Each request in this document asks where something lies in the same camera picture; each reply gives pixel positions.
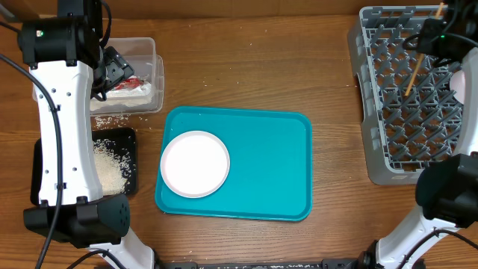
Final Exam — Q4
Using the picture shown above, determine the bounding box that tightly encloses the red snack wrapper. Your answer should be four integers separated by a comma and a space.
115, 76, 145, 90

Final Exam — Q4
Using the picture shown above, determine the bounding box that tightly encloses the wooden chopstick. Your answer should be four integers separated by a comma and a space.
405, 1, 445, 97

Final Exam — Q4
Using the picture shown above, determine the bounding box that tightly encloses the small pink saucer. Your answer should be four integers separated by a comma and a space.
450, 70, 465, 105

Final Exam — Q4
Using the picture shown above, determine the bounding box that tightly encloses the food scraps and rice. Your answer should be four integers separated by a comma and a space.
93, 139, 133, 196

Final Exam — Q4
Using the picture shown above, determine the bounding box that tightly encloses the large pink plate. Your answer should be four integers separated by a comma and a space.
160, 131, 231, 199

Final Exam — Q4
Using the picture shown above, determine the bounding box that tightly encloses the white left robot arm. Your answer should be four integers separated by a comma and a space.
18, 1, 160, 268

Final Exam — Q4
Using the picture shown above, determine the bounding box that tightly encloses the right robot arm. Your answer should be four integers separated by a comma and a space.
348, 1, 477, 268

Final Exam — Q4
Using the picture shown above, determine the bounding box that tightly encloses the clear plastic waste bin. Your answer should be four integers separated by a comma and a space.
32, 37, 165, 116

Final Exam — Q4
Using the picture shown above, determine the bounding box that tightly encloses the grey dishwasher rack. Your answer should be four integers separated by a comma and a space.
347, 5, 463, 185

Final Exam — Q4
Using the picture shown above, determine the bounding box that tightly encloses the white tissue pile in bin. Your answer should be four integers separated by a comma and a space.
90, 81, 153, 112

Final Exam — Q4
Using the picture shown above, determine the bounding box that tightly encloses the black rectangular tray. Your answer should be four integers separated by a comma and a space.
30, 127, 138, 206

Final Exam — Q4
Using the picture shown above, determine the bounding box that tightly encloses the teal serving tray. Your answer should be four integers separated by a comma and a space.
155, 106, 313, 221

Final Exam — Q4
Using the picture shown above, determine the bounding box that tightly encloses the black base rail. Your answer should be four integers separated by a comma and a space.
162, 259, 357, 269

